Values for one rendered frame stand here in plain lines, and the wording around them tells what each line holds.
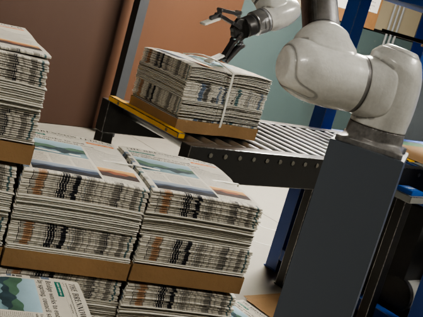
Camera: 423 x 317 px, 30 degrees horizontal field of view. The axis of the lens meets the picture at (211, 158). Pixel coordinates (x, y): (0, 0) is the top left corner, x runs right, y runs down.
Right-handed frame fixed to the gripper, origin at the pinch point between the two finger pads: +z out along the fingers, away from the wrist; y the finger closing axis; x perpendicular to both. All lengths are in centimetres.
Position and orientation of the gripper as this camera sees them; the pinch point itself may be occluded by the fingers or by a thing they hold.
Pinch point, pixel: (206, 41)
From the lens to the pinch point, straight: 275.6
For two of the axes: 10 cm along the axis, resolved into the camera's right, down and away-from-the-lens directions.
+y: 1.1, 8.7, 4.9
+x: -6.0, -3.4, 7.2
